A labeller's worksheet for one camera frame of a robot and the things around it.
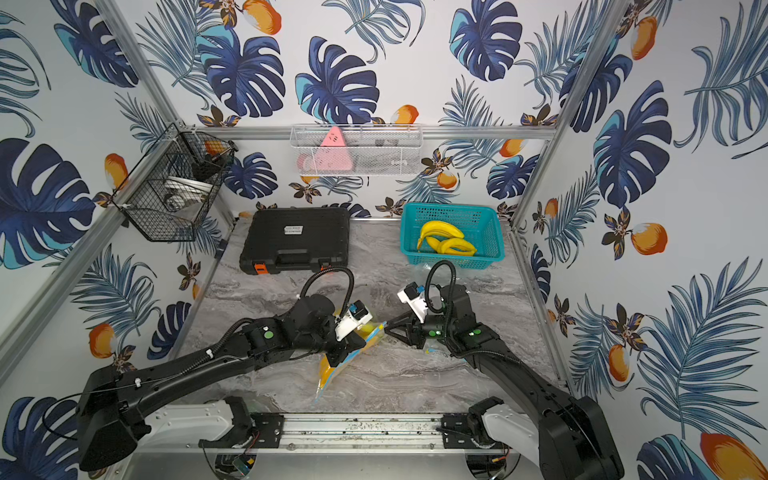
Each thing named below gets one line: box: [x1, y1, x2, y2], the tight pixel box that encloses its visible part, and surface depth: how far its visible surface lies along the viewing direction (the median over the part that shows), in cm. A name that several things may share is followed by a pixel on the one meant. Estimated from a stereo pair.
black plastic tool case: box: [239, 207, 350, 275], surface depth 109 cm
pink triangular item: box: [312, 126, 353, 171], surface depth 92 cm
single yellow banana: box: [438, 238, 478, 256], surface depth 107 cm
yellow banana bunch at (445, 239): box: [418, 220, 477, 256], surface depth 111 cm
